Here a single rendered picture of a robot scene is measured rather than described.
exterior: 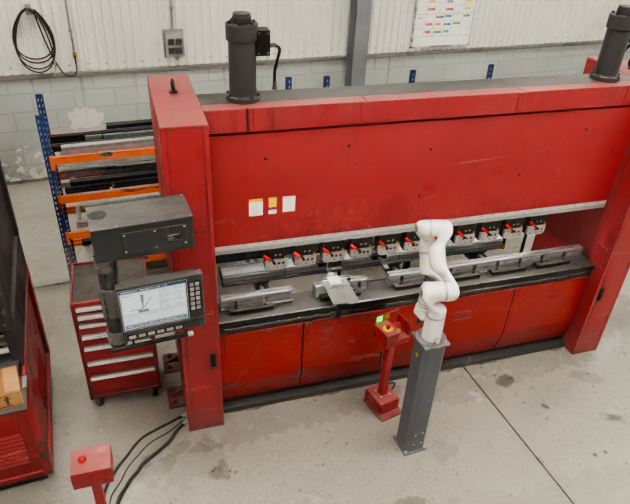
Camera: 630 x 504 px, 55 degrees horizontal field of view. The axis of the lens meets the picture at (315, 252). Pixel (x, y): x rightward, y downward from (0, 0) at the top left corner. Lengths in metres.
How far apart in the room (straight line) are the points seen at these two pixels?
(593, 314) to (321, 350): 2.32
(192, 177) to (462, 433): 2.72
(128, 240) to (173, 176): 0.46
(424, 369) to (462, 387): 1.17
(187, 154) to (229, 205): 0.55
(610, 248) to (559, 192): 0.66
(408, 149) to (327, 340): 1.49
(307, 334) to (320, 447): 0.80
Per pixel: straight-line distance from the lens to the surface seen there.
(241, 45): 3.43
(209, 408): 4.46
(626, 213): 4.98
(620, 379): 5.67
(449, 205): 4.27
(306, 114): 3.55
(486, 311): 4.92
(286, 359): 4.43
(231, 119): 3.46
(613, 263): 5.23
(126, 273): 4.43
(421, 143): 3.94
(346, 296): 4.11
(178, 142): 3.26
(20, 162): 8.04
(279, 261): 4.00
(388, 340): 4.20
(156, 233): 3.12
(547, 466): 4.77
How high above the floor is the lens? 3.50
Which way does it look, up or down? 33 degrees down
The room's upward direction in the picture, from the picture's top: 3 degrees clockwise
